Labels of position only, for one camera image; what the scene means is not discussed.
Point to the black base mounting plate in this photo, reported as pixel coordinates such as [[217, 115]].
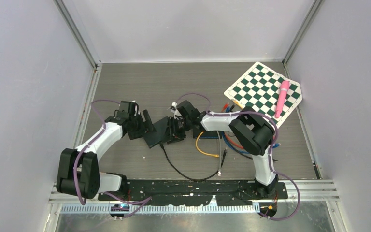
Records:
[[191, 193]]

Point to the black router box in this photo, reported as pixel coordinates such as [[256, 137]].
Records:
[[162, 133]]

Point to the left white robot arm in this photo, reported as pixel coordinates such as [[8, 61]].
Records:
[[78, 171]]

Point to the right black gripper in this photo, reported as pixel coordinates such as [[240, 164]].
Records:
[[175, 135]]

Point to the black ribbed network switch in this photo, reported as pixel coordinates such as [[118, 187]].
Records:
[[203, 134]]

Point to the green white checkered board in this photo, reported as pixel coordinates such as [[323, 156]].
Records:
[[259, 88]]

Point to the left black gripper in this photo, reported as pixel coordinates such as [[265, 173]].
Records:
[[146, 126]]

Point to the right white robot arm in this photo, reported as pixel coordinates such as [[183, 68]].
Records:
[[253, 130]]

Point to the pink cylindrical tube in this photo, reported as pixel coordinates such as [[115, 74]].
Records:
[[284, 87]]

